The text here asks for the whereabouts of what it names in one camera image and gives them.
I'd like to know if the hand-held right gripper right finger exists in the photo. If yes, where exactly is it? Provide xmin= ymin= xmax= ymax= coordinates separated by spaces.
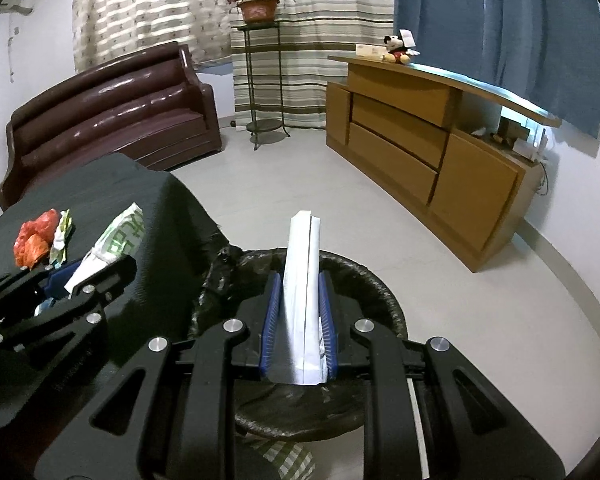
xmin=319 ymin=272 xmax=567 ymax=480

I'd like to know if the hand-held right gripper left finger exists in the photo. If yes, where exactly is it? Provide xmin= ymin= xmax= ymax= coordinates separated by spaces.
xmin=34 ymin=274 xmax=283 ymax=480

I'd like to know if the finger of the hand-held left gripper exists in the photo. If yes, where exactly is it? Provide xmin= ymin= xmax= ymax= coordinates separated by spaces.
xmin=0 ymin=256 xmax=137 ymax=357
xmin=0 ymin=259 xmax=89 ymax=312

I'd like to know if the white and green packet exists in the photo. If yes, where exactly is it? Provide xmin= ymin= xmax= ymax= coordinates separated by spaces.
xmin=64 ymin=203 xmax=146 ymax=294

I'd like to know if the white paper carton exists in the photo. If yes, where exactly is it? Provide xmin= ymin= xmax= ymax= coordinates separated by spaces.
xmin=283 ymin=209 xmax=329 ymax=387

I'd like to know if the trash bin with black bag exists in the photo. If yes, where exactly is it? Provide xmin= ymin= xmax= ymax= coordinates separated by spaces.
xmin=187 ymin=246 xmax=409 ymax=444

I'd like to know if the green and white wrapper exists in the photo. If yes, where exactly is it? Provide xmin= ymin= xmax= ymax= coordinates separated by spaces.
xmin=49 ymin=208 xmax=74 ymax=266

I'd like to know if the crumpled red plastic bag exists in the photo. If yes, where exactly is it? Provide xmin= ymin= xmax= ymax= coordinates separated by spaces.
xmin=13 ymin=208 xmax=61 ymax=269

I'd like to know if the dark grey tablecloth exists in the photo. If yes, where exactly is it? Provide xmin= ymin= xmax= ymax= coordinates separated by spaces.
xmin=0 ymin=153 xmax=232 ymax=431

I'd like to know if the green checked cloth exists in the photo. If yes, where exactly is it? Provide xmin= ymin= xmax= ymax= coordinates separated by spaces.
xmin=237 ymin=436 xmax=316 ymax=480

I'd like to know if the brown leather sofa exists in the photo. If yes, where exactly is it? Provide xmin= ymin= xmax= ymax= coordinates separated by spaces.
xmin=0 ymin=41 xmax=224 ymax=212

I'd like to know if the wooden cabinet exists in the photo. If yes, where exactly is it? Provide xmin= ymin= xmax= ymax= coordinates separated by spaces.
xmin=325 ymin=54 xmax=564 ymax=274

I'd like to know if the black metal plant stand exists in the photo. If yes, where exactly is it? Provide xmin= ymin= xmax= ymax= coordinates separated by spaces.
xmin=236 ymin=22 xmax=292 ymax=151

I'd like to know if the beige patterned curtain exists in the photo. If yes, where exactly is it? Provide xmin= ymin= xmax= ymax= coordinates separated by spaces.
xmin=72 ymin=0 xmax=242 ymax=79

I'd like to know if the white electronic device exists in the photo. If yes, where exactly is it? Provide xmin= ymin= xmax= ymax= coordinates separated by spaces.
xmin=512 ymin=129 xmax=549 ymax=162

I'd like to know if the small brown box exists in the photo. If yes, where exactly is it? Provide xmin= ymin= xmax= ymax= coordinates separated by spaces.
xmin=499 ymin=117 xmax=529 ymax=145

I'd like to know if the mouse plush toy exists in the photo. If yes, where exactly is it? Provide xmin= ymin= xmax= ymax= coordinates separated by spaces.
xmin=383 ymin=34 xmax=422 ymax=66

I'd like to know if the striped curtain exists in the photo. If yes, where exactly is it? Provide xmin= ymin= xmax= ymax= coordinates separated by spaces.
xmin=227 ymin=0 xmax=396 ymax=132

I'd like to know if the terracotta plant pot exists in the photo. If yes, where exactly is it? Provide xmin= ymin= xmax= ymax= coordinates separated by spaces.
xmin=237 ymin=0 xmax=281 ymax=25

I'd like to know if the blue curtain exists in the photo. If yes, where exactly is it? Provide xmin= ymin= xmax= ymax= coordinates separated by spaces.
xmin=392 ymin=0 xmax=600 ymax=139

